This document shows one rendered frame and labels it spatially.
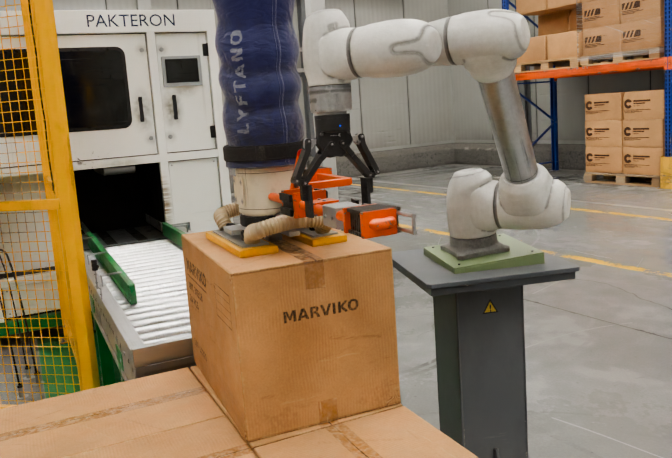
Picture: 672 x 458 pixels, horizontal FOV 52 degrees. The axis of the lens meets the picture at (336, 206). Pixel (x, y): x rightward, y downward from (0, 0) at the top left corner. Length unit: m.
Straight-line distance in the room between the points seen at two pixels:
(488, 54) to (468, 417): 1.19
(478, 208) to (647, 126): 7.55
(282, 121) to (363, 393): 0.70
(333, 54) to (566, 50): 9.14
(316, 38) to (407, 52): 0.20
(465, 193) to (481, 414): 0.74
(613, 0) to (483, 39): 8.15
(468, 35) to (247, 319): 0.91
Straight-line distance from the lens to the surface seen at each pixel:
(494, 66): 1.90
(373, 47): 1.37
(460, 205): 2.28
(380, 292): 1.70
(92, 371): 3.03
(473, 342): 2.34
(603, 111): 10.11
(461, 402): 2.39
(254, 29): 1.78
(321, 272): 1.62
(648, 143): 9.73
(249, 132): 1.76
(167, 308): 2.91
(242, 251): 1.70
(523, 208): 2.20
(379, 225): 1.27
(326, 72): 1.43
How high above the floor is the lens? 1.29
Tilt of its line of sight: 8 degrees down
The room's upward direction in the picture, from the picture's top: 4 degrees counter-clockwise
